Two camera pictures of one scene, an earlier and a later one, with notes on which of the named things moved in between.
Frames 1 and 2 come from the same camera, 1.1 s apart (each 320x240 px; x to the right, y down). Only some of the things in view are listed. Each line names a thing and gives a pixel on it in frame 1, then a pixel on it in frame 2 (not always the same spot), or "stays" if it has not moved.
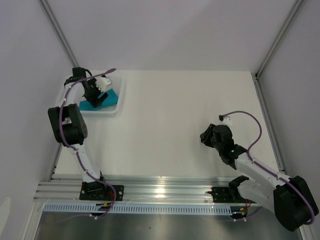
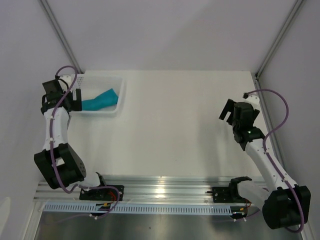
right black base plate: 223,194 stays
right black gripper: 205,136 to 228,107
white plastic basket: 117,82 stays
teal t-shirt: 112,99 stays
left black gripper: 95,101 to 75,104
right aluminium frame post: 279,38 stays
